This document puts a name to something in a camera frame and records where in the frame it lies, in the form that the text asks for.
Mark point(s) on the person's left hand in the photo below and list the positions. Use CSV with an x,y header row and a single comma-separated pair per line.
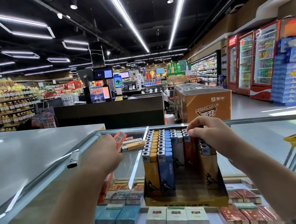
x,y
102,156

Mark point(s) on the person's right hand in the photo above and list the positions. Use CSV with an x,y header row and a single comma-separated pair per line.
x,y
218,136

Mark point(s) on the row of red brown lighters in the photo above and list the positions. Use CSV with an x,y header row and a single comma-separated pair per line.
x,y
190,151

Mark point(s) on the row of tan lighters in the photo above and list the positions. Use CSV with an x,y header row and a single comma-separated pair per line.
x,y
210,167

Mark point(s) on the pile of yellow red lighters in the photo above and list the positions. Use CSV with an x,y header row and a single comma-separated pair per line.
x,y
133,145

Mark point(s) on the row of grey white lighters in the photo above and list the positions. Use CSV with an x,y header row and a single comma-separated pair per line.
x,y
179,150

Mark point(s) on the row of yellow lighters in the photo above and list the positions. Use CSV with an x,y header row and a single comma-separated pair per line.
x,y
152,179

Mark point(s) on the blue yellow lighter display box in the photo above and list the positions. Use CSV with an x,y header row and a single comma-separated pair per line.
x,y
191,198

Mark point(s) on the person's left forearm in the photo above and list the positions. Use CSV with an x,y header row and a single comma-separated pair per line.
x,y
67,222

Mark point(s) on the person's right forearm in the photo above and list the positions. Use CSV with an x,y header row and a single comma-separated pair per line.
x,y
286,184

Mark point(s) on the glass display case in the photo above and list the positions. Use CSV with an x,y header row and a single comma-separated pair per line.
x,y
251,134

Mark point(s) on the stack of blue cartons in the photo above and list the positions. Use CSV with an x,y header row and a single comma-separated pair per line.
x,y
295,73

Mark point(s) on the brown cardboard carton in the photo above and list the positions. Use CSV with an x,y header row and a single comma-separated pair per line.
x,y
205,106

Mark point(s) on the black checkout counter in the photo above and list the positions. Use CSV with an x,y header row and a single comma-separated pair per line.
x,y
110,116

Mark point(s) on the blue poster screen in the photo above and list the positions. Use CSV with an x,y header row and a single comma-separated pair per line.
x,y
97,94

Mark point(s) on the open refrigerated chiller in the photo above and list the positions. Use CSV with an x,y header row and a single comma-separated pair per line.
x,y
206,70

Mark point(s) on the hanging plastic bags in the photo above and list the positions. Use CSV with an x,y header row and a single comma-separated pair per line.
x,y
44,120

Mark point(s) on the red drink fridge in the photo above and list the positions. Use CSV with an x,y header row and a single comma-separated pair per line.
x,y
233,64
265,62
246,63

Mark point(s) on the small checkout screen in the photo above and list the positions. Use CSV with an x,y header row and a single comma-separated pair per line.
x,y
118,81

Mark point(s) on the black checkout monitor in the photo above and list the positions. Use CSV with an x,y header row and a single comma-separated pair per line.
x,y
103,73

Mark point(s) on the row of cigarette packs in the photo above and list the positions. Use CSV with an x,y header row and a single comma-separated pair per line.
x,y
175,217

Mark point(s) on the grocery rack with bottles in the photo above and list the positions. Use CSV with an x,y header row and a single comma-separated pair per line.
x,y
11,106

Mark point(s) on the orange round sign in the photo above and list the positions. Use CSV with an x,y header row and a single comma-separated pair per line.
x,y
293,27

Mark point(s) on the long ceiling light strip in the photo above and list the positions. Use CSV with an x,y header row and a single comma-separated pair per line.
x,y
124,17
178,9

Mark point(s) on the large rectangular ceiling light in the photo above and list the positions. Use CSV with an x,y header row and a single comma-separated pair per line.
x,y
17,19

